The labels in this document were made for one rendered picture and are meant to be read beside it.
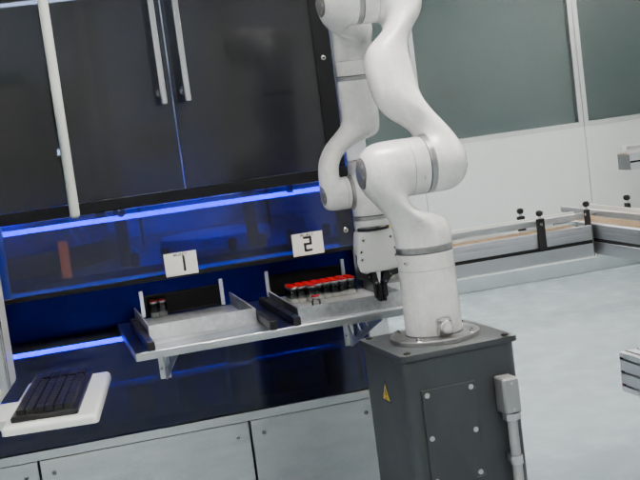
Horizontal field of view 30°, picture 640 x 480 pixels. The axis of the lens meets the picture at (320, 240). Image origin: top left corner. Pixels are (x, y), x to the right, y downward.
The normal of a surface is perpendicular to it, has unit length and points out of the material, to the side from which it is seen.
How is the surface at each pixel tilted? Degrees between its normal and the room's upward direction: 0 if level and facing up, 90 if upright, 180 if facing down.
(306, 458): 90
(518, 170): 90
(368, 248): 90
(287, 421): 90
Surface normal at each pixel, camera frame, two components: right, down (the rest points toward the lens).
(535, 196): 0.25, 0.07
